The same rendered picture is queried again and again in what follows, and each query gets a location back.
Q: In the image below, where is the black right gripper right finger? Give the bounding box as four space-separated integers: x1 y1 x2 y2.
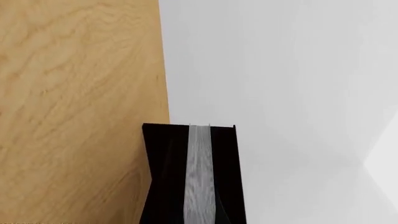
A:
214 197 232 224

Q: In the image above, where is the black book with grey pages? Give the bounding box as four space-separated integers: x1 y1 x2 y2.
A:
142 123 248 224

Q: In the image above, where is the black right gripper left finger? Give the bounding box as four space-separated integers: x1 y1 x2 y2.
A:
138 144 187 224

